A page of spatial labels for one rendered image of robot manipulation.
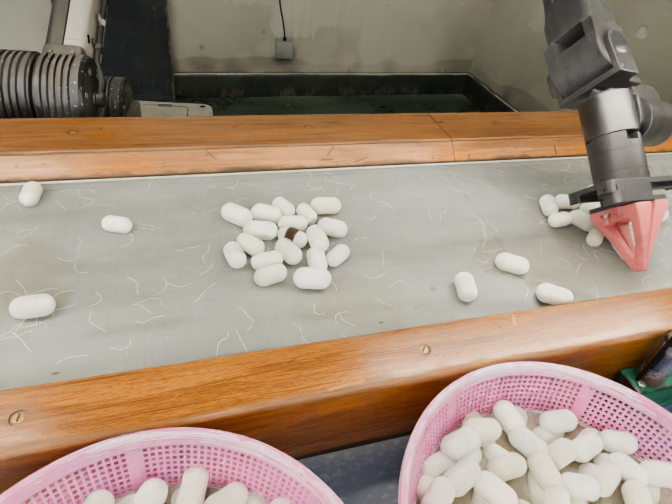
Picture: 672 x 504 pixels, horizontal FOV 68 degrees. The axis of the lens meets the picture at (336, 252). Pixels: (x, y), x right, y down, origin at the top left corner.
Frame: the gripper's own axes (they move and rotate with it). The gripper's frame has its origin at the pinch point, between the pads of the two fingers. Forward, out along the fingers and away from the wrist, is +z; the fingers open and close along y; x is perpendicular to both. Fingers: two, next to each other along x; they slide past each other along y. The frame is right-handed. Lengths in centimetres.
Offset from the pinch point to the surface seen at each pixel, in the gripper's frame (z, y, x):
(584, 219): -6.5, 0.0, 6.3
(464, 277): -1.0, -21.5, 1.3
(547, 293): 1.7, -13.5, -0.7
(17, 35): -130, -104, 176
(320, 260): -4.7, -35.5, 4.6
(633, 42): -84, 123, 91
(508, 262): -2.1, -15.0, 2.6
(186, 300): -2.4, -48.7, 5.1
